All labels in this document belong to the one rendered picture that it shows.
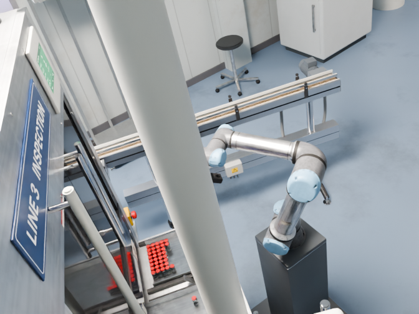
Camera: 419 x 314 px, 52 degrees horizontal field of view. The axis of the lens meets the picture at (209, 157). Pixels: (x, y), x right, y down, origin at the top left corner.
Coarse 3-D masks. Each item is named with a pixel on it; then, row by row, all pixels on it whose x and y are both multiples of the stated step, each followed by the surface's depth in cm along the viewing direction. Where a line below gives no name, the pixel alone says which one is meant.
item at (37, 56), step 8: (32, 32) 132; (32, 40) 128; (40, 40) 138; (32, 48) 125; (40, 48) 135; (32, 56) 122; (40, 56) 131; (32, 64) 121; (40, 64) 127; (48, 64) 138; (40, 72) 124; (48, 72) 135; (40, 80) 125; (48, 80) 131; (56, 80) 143; (48, 88) 127; (56, 88) 139; (48, 96) 128; (56, 96) 135; (56, 104) 131; (56, 112) 132
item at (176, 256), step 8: (152, 240) 212; (168, 240) 213; (176, 240) 212; (176, 248) 209; (168, 256) 206; (176, 256) 205; (184, 256) 204; (176, 264) 201; (184, 264) 200; (176, 272) 198; (184, 272) 193; (160, 280) 192; (168, 280) 193
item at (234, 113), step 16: (304, 80) 285; (320, 80) 280; (336, 80) 281; (256, 96) 282; (272, 96) 278; (288, 96) 279; (304, 96) 281; (320, 96) 285; (208, 112) 279; (224, 112) 275; (240, 112) 275; (256, 112) 279; (272, 112) 282; (208, 128) 276; (112, 144) 277; (128, 144) 270; (112, 160) 271; (128, 160) 274
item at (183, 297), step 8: (192, 288) 187; (168, 296) 186; (176, 296) 187; (184, 296) 188; (192, 296) 187; (200, 296) 186; (152, 304) 186; (160, 304) 187; (168, 304) 186; (176, 304) 185; (184, 304) 185; (192, 304) 184; (200, 304) 183; (152, 312) 185; (160, 312) 184; (168, 312) 183; (176, 312) 182; (184, 312) 182; (192, 312) 181; (200, 312) 180
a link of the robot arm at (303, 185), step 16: (304, 160) 161; (320, 160) 161; (304, 176) 154; (320, 176) 158; (288, 192) 160; (304, 192) 157; (288, 208) 170; (272, 224) 186; (288, 224) 177; (272, 240) 185; (288, 240) 184
